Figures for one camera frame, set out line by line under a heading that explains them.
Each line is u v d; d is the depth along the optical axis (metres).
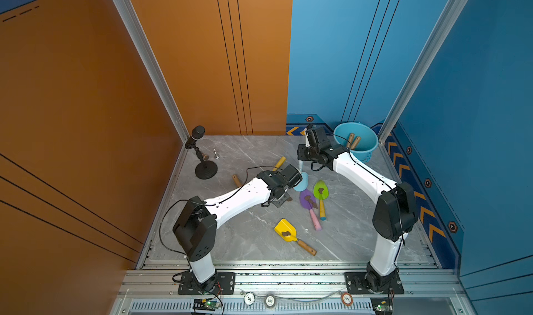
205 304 0.71
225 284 0.74
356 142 1.05
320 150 0.68
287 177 0.65
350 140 1.05
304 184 0.89
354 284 0.73
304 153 0.80
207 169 1.04
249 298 0.71
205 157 1.10
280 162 1.08
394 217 0.47
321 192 0.97
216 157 1.11
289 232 0.85
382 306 0.71
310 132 0.70
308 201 0.94
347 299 0.71
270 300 0.65
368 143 1.03
